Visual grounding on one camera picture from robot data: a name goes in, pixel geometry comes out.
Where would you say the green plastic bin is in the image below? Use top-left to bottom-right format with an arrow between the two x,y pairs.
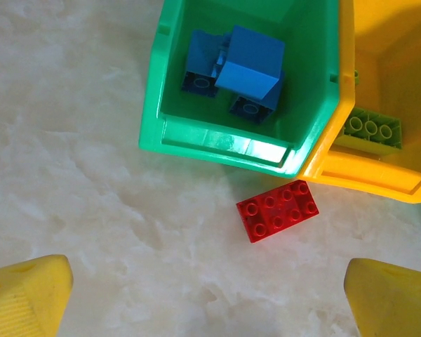
138,0 -> 355,179

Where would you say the blue lego brick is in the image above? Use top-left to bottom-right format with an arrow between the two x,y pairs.
180,29 -> 232,99
228,70 -> 286,126
215,25 -> 286,101

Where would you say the yellow plastic bin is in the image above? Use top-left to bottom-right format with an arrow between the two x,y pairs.
298,0 -> 421,204

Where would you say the red two-by-four lego brick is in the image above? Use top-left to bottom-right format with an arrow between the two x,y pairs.
235,179 -> 320,244

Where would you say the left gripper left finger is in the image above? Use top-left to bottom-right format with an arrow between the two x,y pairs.
0,254 -> 74,337

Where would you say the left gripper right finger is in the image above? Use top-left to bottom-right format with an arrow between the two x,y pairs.
343,258 -> 421,337

